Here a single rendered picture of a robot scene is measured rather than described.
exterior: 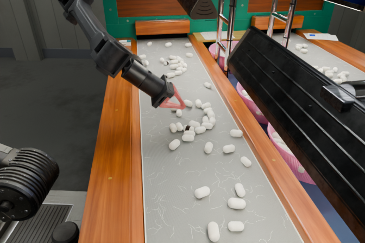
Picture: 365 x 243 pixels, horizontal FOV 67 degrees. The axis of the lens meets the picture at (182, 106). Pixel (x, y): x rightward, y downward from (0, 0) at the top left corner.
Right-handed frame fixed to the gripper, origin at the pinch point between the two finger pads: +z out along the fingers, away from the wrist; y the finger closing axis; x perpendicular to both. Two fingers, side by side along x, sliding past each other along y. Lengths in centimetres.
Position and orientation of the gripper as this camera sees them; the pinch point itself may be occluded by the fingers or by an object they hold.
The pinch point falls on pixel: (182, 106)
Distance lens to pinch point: 79.9
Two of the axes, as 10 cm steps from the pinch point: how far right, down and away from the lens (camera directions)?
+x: -6.6, 6.9, 3.0
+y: -1.4, -5.1, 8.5
